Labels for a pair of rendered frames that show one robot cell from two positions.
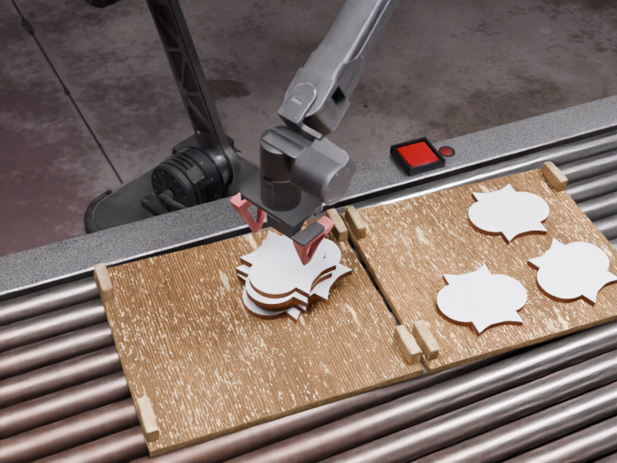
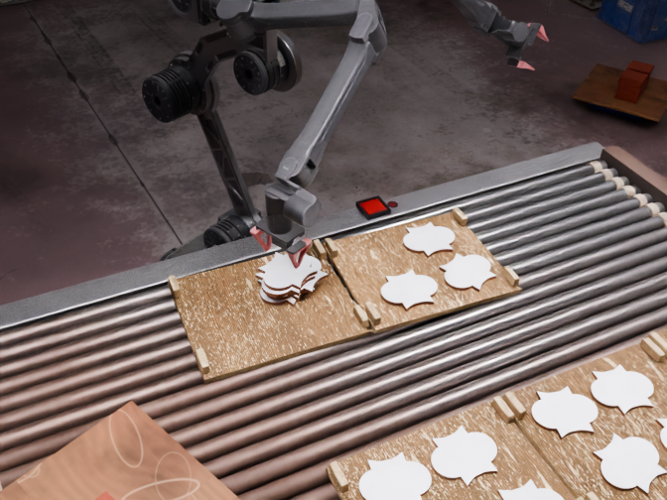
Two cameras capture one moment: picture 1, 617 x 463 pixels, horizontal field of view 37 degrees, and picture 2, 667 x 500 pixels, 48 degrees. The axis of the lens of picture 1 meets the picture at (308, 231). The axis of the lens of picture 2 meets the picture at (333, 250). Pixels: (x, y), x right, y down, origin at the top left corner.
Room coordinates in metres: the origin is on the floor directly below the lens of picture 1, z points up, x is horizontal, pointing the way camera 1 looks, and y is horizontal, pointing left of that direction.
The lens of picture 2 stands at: (-0.43, -0.10, 2.24)
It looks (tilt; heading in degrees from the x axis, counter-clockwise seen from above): 40 degrees down; 0
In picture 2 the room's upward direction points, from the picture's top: 2 degrees clockwise
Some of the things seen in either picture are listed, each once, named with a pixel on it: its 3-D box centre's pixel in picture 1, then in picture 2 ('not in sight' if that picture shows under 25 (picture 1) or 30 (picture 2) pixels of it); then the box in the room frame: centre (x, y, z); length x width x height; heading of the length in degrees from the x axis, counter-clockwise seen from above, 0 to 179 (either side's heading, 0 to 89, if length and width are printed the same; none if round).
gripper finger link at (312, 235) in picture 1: (299, 235); (292, 250); (0.93, 0.01, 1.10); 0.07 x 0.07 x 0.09; 52
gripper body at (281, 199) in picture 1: (281, 187); (279, 220); (0.95, 0.04, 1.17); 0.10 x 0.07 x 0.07; 52
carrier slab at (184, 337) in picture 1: (252, 321); (266, 307); (0.91, 0.08, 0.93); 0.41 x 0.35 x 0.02; 114
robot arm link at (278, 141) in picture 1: (285, 155); (280, 200); (0.94, 0.04, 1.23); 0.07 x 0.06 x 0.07; 52
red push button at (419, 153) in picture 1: (417, 156); (373, 207); (1.34, -0.19, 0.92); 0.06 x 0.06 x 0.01; 27
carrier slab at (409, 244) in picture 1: (493, 259); (418, 267); (1.08, -0.31, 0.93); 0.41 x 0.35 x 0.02; 114
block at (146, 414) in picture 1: (148, 419); (202, 361); (0.71, 0.20, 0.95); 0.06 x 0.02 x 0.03; 24
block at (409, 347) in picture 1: (407, 344); (360, 315); (0.87, -0.16, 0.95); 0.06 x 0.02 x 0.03; 24
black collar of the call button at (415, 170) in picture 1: (417, 155); (373, 207); (1.34, -0.19, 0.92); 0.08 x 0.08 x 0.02; 27
